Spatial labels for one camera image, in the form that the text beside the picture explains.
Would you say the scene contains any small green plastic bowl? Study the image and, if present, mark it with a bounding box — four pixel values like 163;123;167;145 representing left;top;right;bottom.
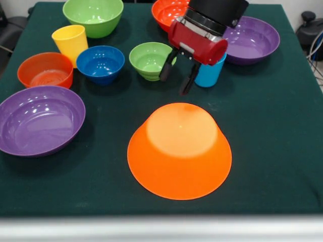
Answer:
129;42;177;82

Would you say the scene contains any dark grey stand base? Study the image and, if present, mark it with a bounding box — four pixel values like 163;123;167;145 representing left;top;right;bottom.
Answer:
0;5;29;55
295;11;323;48

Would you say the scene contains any dark green tablecloth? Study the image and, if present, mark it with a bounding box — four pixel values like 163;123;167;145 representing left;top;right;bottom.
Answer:
0;2;323;217

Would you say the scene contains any purple plastic bowl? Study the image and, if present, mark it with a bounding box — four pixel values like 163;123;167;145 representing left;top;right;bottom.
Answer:
0;85;86;158
223;16;281;66

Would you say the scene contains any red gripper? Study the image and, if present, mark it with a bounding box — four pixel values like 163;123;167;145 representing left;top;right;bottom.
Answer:
159;18;229;96

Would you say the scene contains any yellow plastic cup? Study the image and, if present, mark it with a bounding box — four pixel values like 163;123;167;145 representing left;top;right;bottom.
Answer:
51;24;89;69

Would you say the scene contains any large red plastic bowl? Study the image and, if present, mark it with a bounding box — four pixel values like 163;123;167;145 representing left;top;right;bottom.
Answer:
151;0;190;33

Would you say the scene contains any blue plastic bowl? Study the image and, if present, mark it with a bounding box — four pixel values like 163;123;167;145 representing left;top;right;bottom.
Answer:
76;45;126;86

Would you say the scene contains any large orange plastic bowl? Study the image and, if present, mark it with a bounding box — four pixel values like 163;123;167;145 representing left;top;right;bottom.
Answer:
127;102;232;201

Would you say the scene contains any small red plastic bowl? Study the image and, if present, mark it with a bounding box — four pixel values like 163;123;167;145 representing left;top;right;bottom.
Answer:
17;52;74;89

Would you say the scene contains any large green plastic bowl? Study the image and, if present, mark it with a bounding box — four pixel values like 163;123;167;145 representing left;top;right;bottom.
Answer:
62;0;125;39

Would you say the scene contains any light blue plastic cup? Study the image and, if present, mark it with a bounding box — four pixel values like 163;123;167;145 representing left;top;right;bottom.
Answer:
194;52;227;88

